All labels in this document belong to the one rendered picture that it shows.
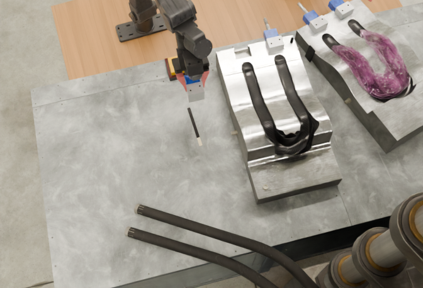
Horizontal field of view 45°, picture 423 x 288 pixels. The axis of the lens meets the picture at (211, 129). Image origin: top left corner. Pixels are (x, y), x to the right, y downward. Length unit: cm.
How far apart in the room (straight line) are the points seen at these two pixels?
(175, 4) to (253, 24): 52
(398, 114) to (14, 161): 178
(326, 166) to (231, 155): 29
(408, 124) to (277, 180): 42
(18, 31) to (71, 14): 108
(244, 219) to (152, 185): 30
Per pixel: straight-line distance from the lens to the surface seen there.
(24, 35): 297
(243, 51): 170
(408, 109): 165
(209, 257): 145
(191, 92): 152
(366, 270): 107
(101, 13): 192
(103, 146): 166
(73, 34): 189
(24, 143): 266
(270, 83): 163
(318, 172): 155
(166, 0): 139
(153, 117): 167
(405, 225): 83
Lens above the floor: 231
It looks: 67 degrees down
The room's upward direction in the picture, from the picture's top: 2 degrees counter-clockwise
